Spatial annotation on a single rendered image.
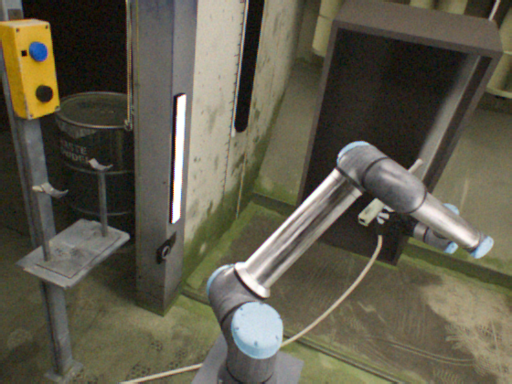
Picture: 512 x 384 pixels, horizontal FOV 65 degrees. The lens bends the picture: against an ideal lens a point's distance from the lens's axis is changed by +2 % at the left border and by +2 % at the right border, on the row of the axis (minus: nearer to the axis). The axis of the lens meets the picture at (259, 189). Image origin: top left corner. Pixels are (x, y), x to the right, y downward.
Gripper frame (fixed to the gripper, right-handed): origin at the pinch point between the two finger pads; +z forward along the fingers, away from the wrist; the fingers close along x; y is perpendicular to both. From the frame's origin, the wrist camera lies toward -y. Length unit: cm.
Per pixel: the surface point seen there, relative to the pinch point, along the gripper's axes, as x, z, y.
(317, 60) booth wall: 116, 127, -2
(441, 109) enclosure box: 53, -2, -23
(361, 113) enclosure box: 37, 31, -22
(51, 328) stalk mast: -133, 72, -6
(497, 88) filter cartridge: 132, 1, 9
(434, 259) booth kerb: 70, 5, 114
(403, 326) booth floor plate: 1, -11, 94
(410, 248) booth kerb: 65, 20, 106
